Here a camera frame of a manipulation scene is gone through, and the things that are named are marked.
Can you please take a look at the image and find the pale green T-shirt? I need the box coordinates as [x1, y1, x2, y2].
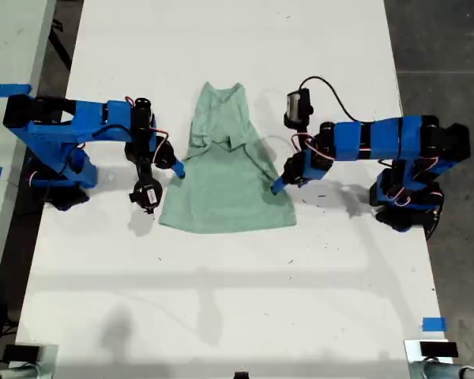
[157, 81, 297, 235]

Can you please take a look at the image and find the black stand leg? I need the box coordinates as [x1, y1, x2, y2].
[49, 19, 74, 72]

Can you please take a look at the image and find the long blue tape strip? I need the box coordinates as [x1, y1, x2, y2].
[0, 83, 33, 99]

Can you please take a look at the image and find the pale grey side table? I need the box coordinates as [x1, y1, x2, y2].
[0, 0, 58, 313]

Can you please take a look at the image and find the square blue tape piece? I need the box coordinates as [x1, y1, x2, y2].
[422, 317, 447, 332]

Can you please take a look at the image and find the white metal plate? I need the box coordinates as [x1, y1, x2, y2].
[403, 338, 459, 362]

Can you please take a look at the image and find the black box on white plate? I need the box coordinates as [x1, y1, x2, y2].
[419, 341, 458, 358]

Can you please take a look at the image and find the grey metal plate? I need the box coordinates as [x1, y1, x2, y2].
[39, 343, 59, 379]

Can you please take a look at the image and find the pale grey tube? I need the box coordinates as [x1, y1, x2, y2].
[0, 365, 44, 379]
[409, 361, 474, 379]

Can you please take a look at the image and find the black box on grey plate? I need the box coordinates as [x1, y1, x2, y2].
[3, 344, 43, 362]

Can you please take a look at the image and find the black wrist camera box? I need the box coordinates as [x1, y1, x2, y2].
[128, 179, 162, 215]
[283, 88, 314, 129]

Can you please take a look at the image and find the black camera cable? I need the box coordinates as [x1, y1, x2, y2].
[299, 76, 374, 123]
[61, 124, 134, 177]

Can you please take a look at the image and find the black base cable loop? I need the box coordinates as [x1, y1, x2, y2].
[422, 181, 446, 242]

